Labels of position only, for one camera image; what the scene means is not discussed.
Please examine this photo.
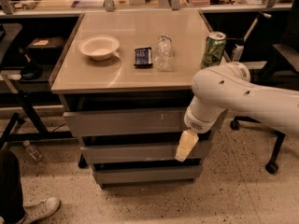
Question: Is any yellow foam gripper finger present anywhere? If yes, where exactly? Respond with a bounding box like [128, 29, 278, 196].
[175, 130, 199, 161]

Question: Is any grey top drawer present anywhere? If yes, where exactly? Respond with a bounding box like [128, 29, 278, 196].
[64, 108, 186, 137]

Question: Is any grey drawer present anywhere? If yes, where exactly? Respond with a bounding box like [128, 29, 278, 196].
[93, 165, 203, 185]
[64, 108, 186, 137]
[79, 139, 213, 165]

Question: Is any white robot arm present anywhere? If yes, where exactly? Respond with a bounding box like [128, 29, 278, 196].
[175, 62, 299, 161]

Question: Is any grey middle drawer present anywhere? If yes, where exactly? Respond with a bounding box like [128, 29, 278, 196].
[79, 139, 213, 165]

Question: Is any grey drawer cabinet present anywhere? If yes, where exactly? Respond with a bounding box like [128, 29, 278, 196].
[48, 9, 242, 189]

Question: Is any grey bottom drawer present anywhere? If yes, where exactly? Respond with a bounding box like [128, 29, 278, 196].
[93, 165, 203, 185]

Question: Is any clear plastic water bottle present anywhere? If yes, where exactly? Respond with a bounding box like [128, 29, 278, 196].
[154, 34, 173, 71]

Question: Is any dark blue snack packet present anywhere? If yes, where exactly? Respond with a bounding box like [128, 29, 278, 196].
[135, 47, 152, 68]

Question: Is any green soda can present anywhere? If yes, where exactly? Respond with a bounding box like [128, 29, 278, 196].
[201, 32, 226, 68]

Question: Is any white spray bottle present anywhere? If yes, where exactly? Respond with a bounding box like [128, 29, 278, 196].
[231, 12, 271, 62]

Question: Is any black office chair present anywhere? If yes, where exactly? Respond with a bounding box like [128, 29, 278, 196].
[230, 0, 299, 175]

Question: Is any white paper bowl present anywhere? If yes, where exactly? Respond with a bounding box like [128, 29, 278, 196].
[78, 35, 120, 61]

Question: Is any plastic bottle on floor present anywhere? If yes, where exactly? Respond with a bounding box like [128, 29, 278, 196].
[22, 140, 43, 161]

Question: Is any white sneaker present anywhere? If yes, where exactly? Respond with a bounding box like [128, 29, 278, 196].
[21, 197, 61, 224]

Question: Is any black joystick device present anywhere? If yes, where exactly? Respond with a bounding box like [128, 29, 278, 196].
[19, 48, 42, 80]

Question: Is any black box on shelf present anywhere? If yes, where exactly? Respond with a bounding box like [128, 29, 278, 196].
[26, 36, 64, 60]

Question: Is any dark trouser leg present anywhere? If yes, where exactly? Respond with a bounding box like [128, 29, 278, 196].
[0, 150, 25, 224]

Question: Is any black desk frame left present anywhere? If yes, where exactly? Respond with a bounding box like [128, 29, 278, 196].
[0, 22, 71, 147]

